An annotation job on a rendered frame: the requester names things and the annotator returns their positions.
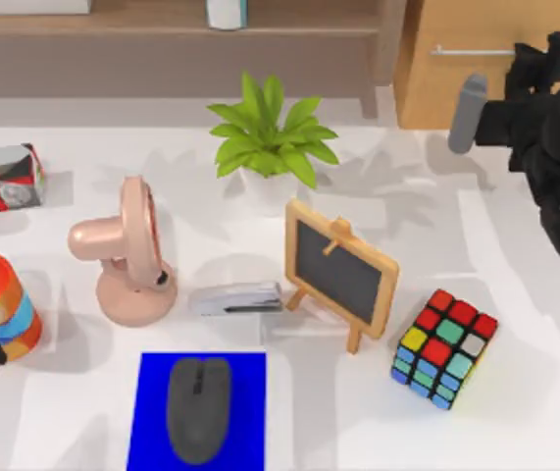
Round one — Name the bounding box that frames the wooden cupboard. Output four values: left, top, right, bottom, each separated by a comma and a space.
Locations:
393, 0, 560, 132

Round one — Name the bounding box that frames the wooden framed blackboard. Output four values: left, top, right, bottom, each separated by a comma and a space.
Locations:
282, 197, 401, 354

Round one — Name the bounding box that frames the colourful puzzle cube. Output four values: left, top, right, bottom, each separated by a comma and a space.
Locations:
389, 288, 500, 412

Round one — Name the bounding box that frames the green plant in white pot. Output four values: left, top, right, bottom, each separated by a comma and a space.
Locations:
205, 71, 340, 217

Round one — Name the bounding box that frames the white and blue bottle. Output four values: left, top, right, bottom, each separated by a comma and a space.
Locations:
204, 0, 250, 31

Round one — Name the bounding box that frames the grey stapler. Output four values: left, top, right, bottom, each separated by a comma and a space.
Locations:
189, 280, 285, 318

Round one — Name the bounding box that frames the wooden open shelf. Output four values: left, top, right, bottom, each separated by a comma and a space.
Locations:
0, 0, 408, 119

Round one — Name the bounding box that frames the pink desk fan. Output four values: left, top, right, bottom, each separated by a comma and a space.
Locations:
67, 175, 179, 328

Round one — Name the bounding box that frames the dark grey computer mouse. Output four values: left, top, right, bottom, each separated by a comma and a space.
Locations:
165, 356, 233, 466

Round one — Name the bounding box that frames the blue mouse pad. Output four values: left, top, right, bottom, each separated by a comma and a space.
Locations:
126, 351, 268, 471

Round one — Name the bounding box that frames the white box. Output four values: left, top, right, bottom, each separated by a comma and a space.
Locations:
0, 0, 90, 17

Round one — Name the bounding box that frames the red and grey picture cube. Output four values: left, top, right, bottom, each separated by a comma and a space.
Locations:
0, 142, 47, 213

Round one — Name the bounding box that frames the orange multicoloured cup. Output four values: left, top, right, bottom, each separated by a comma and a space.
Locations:
0, 251, 44, 363

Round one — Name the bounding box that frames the long metal handle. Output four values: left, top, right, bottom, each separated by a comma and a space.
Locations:
430, 45, 560, 57

